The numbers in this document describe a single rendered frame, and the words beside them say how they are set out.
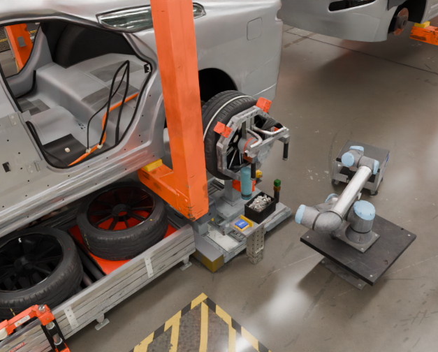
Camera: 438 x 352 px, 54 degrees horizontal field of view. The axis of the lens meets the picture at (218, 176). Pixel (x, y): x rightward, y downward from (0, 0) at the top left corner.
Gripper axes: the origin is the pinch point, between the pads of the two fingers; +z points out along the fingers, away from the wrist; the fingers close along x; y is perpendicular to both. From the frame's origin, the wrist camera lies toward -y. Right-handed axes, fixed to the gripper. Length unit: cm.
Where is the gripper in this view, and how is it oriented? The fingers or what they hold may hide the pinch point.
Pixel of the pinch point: (357, 196)
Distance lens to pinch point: 323.2
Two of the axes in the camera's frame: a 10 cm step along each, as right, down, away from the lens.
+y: -9.6, 1.3, -2.5
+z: 0.5, 9.5, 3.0
